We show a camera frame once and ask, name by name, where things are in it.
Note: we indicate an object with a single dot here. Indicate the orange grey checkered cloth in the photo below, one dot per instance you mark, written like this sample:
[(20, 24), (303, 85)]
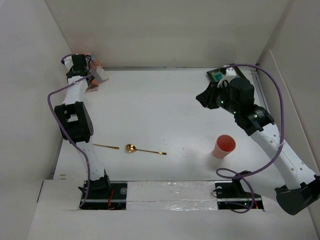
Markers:
[(99, 74)]

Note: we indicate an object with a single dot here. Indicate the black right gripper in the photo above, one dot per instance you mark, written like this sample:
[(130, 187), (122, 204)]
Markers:
[(206, 97)]

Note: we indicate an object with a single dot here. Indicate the gold spoon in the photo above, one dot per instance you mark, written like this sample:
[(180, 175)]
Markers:
[(130, 148)]

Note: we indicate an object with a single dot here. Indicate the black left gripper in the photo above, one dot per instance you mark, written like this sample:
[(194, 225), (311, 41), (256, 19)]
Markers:
[(71, 71)]

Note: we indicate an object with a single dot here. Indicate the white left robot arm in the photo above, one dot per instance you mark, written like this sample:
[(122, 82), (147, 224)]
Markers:
[(77, 126)]

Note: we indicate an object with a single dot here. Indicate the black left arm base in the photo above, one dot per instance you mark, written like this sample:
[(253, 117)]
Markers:
[(113, 199)]

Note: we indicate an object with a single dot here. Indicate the gold fork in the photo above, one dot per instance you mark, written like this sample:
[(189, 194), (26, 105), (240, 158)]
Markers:
[(106, 146)]

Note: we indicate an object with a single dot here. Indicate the green square ceramic plate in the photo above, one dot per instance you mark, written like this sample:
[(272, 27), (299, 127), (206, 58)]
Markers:
[(216, 75)]

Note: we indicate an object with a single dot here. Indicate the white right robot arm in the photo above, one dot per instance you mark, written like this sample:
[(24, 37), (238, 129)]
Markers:
[(301, 184)]

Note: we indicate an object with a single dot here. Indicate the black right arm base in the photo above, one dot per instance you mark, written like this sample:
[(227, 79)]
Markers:
[(231, 195)]

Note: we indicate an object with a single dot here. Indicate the coral plastic cup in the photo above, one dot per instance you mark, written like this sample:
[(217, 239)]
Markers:
[(224, 145)]

